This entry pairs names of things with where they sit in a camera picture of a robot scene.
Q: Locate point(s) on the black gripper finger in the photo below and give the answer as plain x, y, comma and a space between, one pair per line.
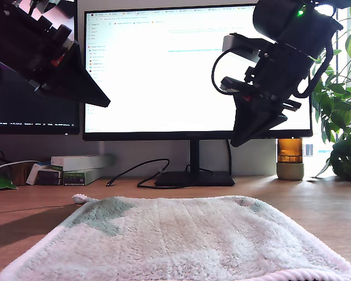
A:
76, 85

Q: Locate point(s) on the green and white box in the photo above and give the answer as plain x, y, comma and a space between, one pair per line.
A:
76, 177

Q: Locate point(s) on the amber glass jar grey base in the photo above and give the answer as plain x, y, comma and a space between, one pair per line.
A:
290, 149

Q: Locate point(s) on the brown wooden block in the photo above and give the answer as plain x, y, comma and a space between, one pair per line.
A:
20, 174

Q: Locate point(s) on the large black monitor on stand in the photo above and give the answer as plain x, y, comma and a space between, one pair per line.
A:
163, 87

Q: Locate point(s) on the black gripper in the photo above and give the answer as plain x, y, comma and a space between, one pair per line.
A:
280, 73

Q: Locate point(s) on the black monitor with dark screen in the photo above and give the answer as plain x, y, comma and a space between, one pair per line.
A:
32, 117

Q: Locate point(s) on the small dark box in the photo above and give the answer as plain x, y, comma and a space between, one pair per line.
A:
48, 177

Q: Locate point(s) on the long white box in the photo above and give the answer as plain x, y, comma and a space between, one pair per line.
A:
82, 161

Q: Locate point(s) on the small white box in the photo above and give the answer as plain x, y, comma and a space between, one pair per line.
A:
31, 175

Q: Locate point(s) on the white and mint tea towel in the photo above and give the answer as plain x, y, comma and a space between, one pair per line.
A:
178, 234

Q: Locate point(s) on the green leafy potted plant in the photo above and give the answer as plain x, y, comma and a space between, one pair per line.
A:
339, 117

